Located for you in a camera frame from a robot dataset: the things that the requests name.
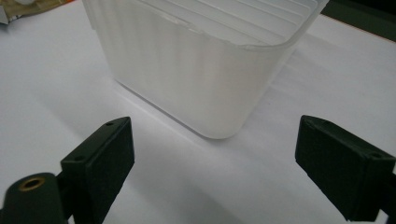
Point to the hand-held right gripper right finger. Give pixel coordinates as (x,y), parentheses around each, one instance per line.
(339,165)

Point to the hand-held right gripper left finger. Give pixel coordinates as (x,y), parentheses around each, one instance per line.
(99,161)

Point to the translucent white plastic bin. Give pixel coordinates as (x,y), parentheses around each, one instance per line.
(193,65)

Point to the brown crumpled wrapper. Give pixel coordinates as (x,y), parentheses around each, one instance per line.
(25,7)

